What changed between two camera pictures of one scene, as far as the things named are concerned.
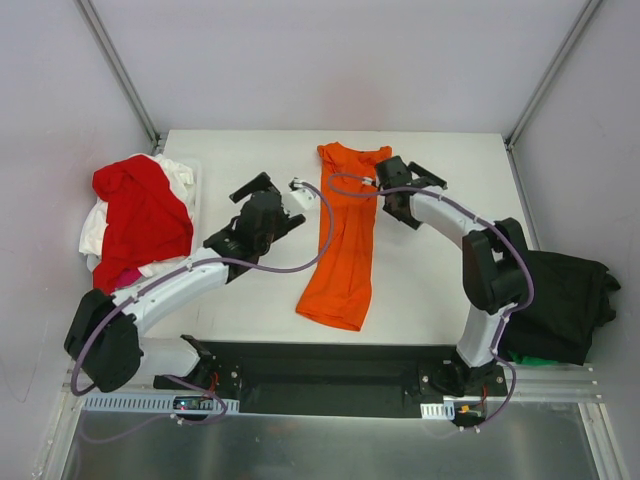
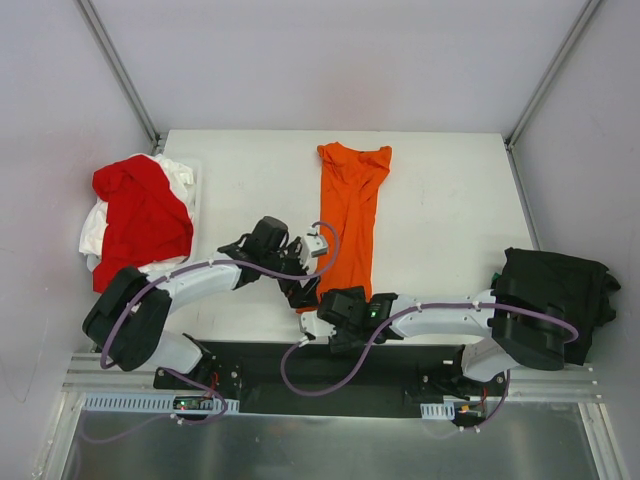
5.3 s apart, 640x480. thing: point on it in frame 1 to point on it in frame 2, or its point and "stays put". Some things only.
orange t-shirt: [338, 293] stays put
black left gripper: [273, 203] to [291, 279]
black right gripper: [405, 175] to [326, 312]
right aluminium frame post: [520, 124] stays put
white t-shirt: [96, 220] stays put
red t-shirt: [146, 218] stays put
